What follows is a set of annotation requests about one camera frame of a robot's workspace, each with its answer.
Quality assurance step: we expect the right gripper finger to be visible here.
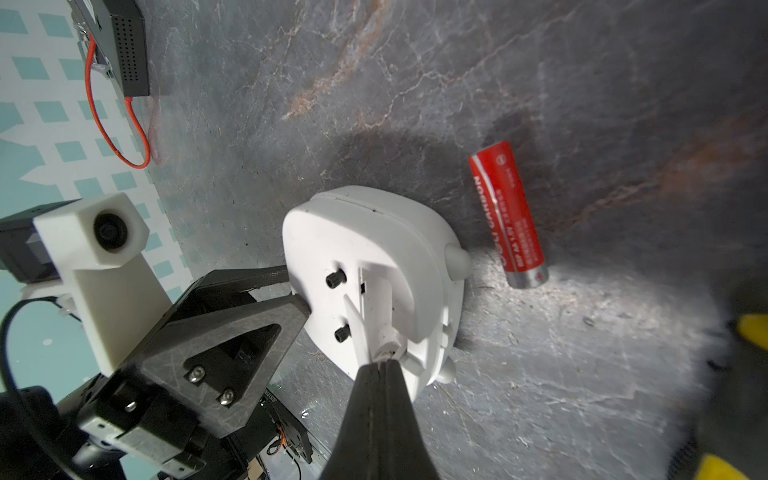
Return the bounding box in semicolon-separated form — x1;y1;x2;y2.
321;360;439;479

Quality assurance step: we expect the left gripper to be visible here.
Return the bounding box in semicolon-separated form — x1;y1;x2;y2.
76;265;311;479

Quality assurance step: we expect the white square alarm clock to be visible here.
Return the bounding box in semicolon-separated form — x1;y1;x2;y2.
282;186;472;399

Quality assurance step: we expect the red battery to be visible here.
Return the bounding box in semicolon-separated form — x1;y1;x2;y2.
469;141;548;289

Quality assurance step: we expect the black yellow screwdriver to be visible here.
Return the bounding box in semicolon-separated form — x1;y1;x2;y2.
666;313;767;479

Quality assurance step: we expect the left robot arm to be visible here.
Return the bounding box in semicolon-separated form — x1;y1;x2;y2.
1;266;310;479

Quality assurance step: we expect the black box device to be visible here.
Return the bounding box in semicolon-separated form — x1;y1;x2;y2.
67;0;150;97

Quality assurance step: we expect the red cable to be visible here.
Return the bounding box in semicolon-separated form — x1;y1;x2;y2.
83;35;152;170

